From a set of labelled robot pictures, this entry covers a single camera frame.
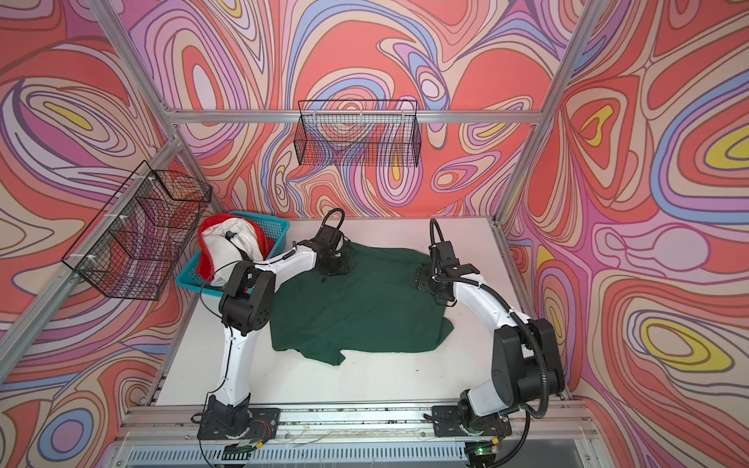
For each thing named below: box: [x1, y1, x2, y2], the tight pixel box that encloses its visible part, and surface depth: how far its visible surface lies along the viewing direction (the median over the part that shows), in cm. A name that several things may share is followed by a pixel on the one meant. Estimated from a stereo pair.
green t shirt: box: [269, 243, 455, 366], surface depth 93 cm
